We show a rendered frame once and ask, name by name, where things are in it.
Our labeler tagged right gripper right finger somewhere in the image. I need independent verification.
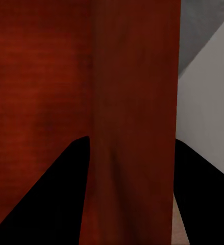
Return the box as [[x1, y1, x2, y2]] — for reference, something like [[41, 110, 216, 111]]
[[173, 139, 224, 245]]

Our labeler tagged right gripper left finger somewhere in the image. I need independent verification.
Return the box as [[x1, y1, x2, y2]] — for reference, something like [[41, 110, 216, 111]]
[[0, 136, 90, 245]]

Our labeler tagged storage box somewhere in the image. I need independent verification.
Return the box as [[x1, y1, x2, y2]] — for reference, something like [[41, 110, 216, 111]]
[[0, 0, 180, 245]]

